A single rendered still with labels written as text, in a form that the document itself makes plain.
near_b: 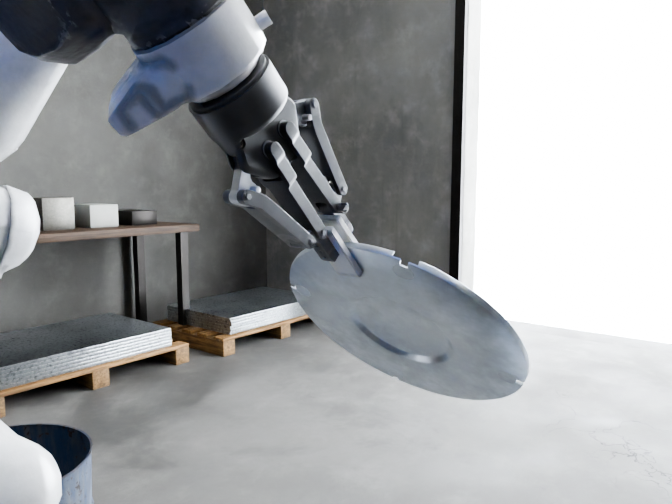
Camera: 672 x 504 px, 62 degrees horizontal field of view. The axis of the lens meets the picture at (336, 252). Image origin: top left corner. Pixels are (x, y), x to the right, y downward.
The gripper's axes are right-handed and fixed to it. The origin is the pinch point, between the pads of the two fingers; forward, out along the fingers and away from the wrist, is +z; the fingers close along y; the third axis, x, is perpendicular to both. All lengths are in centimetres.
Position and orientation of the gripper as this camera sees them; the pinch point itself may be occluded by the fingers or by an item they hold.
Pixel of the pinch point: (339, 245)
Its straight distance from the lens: 56.8
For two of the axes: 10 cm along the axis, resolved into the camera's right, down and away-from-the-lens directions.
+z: 4.5, 6.4, 6.2
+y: 4.5, -7.6, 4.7
